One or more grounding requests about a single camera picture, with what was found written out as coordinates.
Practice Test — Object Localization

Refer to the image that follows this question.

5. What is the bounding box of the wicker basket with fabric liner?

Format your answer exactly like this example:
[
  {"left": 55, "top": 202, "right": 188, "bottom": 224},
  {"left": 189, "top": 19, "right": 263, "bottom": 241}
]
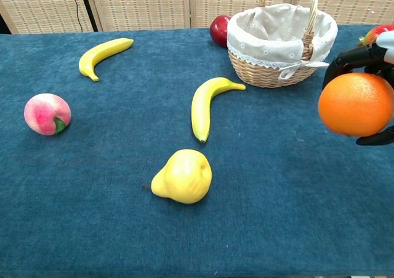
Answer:
[{"left": 227, "top": 0, "right": 339, "bottom": 89}]

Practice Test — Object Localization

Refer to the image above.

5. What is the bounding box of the bamboo folding screen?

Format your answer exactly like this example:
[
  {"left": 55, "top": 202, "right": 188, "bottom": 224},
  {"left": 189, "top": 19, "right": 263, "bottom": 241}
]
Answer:
[{"left": 0, "top": 0, "right": 394, "bottom": 34}]

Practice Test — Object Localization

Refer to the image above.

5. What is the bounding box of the thin black hanging cable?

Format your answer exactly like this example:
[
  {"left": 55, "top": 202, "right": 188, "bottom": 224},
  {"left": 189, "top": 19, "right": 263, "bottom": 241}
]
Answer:
[{"left": 69, "top": 0, "right": 82, "bottom": 33}]

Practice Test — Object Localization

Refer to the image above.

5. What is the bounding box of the orange fruit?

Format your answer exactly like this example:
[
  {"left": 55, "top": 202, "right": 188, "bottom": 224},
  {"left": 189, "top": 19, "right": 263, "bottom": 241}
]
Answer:
[{"left": 318, "top": 72, "right": 394, "bottom": 138}]

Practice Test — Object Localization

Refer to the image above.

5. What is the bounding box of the yellow toy banana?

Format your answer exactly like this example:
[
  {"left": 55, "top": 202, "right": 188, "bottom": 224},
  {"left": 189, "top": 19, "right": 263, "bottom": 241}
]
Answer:
[
  {"left": 191, "top": 77, "right": 247, "bottom": 144},
  {"left": 78, "top": 38, "right": 135, "bottom": 82}
]

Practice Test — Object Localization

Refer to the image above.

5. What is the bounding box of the pink toy peach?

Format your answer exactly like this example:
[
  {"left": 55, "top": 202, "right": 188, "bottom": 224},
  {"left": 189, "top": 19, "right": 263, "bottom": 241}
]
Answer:
[{"left": 23, "top": 93, "right": 72, "bottom": 137}]

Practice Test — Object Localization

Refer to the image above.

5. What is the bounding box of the yellow toy pear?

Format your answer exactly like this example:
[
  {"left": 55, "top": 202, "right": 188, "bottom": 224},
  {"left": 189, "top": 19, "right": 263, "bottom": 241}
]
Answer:
[{"left": 142, "top": 149, "right": 213, "bottom": 205}]

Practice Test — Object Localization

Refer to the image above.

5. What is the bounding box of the blue table cloth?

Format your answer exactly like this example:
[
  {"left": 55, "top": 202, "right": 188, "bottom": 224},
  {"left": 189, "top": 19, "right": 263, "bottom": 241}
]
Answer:
[{"left": 0, "top": 24, "right": 394, "bottom": 278}]

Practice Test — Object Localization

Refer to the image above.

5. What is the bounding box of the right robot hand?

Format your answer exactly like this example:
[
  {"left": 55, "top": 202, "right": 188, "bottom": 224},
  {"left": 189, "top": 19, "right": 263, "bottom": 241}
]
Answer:
[{"left": 322, "top": 30, "right": 394, "bottom": 146}]

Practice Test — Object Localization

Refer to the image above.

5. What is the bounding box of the red toy apple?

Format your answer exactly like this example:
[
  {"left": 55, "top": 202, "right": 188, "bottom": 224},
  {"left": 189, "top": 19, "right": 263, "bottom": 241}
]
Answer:
[{"left": 209, "top": 15, "right": 231, "bottom": 47}]

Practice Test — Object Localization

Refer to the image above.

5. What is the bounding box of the red toy strawberry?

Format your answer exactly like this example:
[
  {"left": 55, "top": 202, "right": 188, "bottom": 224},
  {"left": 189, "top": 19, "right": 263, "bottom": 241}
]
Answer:
[{"left": 358, "top": 24, "right": 394, "bottom": 47}]

